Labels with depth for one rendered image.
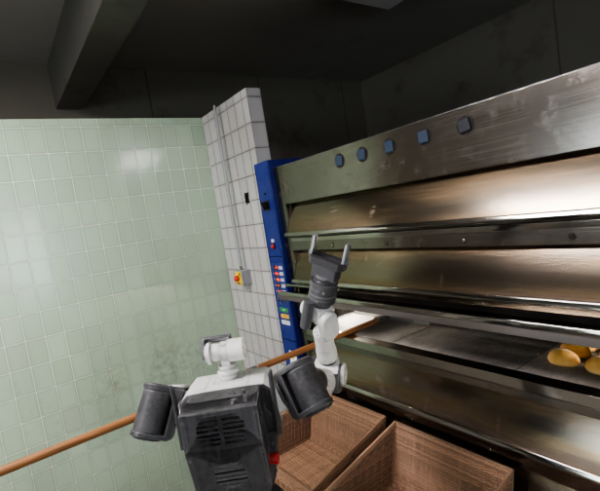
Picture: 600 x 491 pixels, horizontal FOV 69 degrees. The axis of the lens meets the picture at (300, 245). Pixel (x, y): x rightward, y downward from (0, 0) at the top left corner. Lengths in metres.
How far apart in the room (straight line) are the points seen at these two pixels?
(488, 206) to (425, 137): 0.34
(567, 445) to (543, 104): 1.04
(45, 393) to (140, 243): 1.02
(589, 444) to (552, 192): 0.77
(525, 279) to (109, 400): 2.48
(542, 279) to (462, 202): 0.36
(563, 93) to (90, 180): 2.50
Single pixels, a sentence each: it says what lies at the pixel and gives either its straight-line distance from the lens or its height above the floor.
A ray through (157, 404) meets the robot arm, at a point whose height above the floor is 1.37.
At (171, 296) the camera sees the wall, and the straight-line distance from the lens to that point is 3.08.
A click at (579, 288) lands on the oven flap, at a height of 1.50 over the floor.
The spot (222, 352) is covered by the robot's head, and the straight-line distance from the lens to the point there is 1.30.
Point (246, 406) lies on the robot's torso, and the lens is 1.14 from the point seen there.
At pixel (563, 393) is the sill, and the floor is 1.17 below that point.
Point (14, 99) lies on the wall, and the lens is 4.21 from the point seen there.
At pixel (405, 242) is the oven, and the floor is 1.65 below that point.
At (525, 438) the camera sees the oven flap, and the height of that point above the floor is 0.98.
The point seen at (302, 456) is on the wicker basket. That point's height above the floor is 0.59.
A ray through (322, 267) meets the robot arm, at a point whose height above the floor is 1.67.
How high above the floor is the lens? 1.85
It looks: 5 degrees down
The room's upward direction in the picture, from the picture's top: 9 degrees counter-clockwise
